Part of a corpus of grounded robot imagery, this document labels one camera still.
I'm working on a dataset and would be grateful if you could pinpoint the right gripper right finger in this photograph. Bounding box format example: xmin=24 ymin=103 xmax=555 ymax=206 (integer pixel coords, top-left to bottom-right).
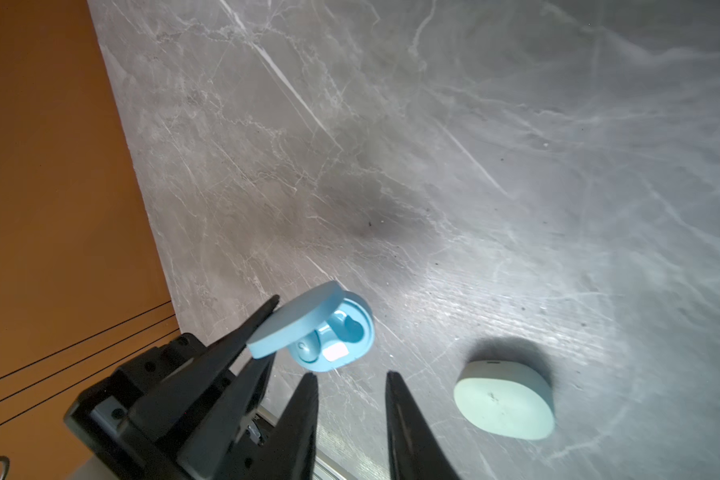
xmin=385 ymin=371 xmax=459 ymax=480

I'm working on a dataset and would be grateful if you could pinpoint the blue earbud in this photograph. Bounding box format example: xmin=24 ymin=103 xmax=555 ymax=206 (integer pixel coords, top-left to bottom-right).
xmin=296 ymin=332 xmax=321 ymax=363

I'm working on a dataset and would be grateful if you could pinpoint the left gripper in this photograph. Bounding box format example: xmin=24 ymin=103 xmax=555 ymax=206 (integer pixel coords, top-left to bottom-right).
xmin=64 ymin=295 xmax=280 ymax=479

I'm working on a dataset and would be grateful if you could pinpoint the white earbud case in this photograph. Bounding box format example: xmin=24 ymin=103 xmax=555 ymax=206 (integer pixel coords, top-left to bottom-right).
xmin=453 ymin=360 xmax=555 ymax=441

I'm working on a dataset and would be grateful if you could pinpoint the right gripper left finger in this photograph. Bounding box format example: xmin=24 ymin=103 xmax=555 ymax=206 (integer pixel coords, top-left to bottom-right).
xmin=245 ymin=373 xmax=319 ymax=480

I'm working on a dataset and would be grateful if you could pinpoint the light blue earbud case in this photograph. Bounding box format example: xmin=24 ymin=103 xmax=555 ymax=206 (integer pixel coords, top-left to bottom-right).
xmin=247 ymin=280 xmax=375 ymax=373

